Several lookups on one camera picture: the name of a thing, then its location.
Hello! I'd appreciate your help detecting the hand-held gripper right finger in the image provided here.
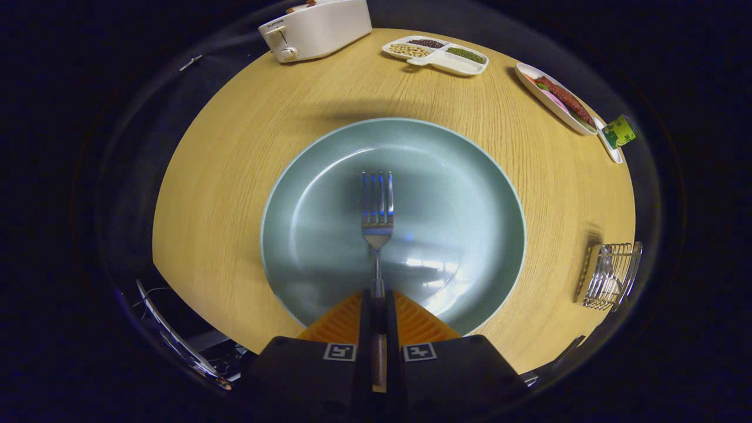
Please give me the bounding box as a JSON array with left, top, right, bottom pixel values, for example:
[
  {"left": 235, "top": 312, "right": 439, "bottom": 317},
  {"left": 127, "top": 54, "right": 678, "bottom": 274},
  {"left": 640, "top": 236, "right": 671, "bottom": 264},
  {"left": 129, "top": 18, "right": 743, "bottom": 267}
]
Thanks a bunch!
[{"left": 385, "top": 289, "right": 529, "bottom": 421}]

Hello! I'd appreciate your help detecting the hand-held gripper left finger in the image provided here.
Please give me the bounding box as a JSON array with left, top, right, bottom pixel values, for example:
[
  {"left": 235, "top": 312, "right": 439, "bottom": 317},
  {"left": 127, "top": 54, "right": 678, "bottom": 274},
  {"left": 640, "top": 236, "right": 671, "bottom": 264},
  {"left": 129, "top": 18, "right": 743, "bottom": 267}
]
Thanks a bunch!
[{"left": 244, "top": 289, "right": 374, "bottom": 421}]

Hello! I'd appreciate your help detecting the metal fork brown handle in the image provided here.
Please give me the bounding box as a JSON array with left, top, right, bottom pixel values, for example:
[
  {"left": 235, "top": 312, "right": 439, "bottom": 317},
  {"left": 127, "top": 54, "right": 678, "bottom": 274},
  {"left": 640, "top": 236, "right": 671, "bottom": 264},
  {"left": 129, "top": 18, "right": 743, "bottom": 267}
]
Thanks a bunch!
[{"left": 361, "top": 170, "right": 395, "bottom": 390}]

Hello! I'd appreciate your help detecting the metal spoon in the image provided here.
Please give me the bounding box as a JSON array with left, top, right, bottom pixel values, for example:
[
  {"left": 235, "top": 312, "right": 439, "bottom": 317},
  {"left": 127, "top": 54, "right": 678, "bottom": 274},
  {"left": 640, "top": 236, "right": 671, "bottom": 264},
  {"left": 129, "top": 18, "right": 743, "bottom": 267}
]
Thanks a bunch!
[{"left": 593, "top": 244, "right": 617, "bottom": 294}]

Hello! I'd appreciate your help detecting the pale green round plate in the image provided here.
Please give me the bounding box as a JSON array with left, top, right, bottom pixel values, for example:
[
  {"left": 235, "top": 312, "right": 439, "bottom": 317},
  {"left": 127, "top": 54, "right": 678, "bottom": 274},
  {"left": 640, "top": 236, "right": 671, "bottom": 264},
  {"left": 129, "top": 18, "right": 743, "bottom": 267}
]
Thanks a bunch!
[{"left": 260, "top": 117, "right": 527, "bottom": 337}]

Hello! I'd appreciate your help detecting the white-edged flat device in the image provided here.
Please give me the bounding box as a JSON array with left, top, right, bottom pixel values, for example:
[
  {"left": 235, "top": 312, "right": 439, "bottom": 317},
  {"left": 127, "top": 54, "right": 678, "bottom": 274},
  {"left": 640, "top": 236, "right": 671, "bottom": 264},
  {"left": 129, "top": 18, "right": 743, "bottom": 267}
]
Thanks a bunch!
[{"left": 136, "top": 280, "right": 233, "bottom": 391}]

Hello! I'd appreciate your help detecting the white divided snack tray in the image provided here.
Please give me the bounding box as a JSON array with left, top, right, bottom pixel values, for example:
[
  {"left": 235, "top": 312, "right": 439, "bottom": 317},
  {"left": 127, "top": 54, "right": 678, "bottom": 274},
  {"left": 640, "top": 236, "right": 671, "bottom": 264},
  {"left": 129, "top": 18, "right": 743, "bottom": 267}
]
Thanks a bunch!
[{"left": 382, "top": 36, "right": 489, "bottom": 77}]

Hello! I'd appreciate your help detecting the pile of yellow beans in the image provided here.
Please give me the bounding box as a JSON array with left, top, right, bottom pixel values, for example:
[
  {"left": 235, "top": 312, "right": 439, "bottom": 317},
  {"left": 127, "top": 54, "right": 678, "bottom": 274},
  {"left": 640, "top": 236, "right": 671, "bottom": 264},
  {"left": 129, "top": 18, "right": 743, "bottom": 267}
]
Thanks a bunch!
[{"left": 388, "top": 43, "right": 431, "bottom": 58}]

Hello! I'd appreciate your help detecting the pink round food slice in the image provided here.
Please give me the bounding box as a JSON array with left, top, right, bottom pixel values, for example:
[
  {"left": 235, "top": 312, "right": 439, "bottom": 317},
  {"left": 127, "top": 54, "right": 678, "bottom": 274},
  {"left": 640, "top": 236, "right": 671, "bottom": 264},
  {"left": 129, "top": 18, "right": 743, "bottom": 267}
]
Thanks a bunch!
[{"left": 540, "top": 88, "right": 568, "bottom": 113}]

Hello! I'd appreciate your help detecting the white square coaster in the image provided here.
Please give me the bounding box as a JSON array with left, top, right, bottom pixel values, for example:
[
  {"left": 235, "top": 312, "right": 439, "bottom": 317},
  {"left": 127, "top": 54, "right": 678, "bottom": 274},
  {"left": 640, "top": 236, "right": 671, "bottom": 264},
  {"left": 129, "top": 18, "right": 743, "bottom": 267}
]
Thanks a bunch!
[{"left": 592, "top": 116, "right": 624, "bottom": 165}]

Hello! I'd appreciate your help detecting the white oval food plate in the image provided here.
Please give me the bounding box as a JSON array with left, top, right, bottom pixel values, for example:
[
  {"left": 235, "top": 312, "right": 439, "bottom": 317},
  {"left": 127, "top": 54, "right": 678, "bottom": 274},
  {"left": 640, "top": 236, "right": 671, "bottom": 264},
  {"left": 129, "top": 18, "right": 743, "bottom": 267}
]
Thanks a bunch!
[{"left": 515, "top": 62, "right": 599, "bottom": 137}]

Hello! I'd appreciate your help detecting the pile of green beans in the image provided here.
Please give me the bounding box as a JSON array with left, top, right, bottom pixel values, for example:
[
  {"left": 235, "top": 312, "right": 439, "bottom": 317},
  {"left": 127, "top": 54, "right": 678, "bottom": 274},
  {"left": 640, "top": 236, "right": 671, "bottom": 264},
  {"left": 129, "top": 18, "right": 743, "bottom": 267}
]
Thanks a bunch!
[{"left": 445, "top": 47, "right": 486, "bottom": 64}]

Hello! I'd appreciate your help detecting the brown steak piece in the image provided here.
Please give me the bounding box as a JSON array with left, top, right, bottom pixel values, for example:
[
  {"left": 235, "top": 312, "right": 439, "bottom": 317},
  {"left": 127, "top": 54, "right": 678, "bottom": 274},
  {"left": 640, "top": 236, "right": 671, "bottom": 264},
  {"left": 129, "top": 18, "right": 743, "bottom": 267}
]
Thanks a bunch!
[{"left": 536, "top": 76, "right": 594, "bottom": 125}]

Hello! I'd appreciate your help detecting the green label drink bottle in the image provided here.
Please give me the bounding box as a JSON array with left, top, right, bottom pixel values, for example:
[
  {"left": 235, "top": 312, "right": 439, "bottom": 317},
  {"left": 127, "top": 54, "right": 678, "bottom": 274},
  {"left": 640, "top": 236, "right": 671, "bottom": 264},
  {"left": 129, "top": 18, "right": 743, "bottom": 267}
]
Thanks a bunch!
[{"left": 600, "top": 115, "right": 637, "bottom": 150}]

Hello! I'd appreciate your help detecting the white toaster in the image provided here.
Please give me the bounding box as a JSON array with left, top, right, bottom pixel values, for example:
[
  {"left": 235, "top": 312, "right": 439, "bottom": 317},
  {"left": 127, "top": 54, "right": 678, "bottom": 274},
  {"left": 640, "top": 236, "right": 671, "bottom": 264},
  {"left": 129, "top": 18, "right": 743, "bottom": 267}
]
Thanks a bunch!
[{"left": 258, "top": 0, "right": 373, "bottom": 63}]

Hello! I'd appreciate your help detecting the metal wire cutlery basket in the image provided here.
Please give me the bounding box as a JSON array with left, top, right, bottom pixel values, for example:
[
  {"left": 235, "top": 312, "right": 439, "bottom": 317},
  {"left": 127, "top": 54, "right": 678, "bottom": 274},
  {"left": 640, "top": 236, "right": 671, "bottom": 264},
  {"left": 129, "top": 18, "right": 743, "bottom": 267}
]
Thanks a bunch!
[{"left": 574, "top": 241, "right": 643, "bottom": 311}]

